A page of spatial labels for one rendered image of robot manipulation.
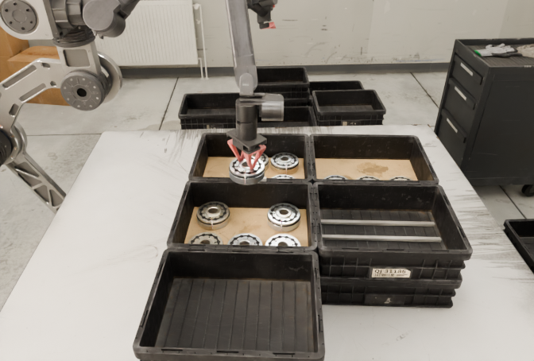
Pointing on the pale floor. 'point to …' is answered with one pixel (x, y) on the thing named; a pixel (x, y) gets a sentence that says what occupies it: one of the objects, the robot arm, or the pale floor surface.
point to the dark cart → (489, 114)
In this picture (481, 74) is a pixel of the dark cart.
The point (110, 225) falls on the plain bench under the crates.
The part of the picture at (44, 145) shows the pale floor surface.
